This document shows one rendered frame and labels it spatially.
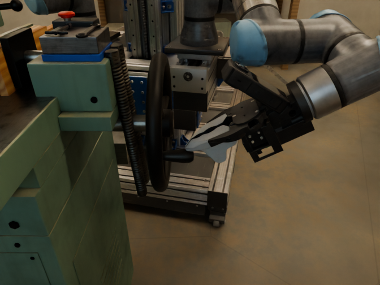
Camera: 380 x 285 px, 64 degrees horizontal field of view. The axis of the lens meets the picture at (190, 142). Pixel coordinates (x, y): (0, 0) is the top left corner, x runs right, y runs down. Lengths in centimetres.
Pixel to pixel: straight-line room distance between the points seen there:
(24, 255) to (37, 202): 13
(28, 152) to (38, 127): 5
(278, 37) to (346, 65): 11
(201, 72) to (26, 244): 75
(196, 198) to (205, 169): 18
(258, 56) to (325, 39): 11
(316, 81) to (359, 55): 7
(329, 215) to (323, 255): 26
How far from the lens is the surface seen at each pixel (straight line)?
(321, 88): 49
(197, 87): 111
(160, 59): 57
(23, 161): 49
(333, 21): 59
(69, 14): 64
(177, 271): 136
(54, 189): 58
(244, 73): 47
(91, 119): 57
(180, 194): 140
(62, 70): 57
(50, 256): 63
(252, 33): 52
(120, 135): 100
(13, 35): 64
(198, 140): 51
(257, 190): 174
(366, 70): 51
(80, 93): 57
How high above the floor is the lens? 112
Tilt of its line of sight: 32 degrees down
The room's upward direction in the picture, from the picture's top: straight up
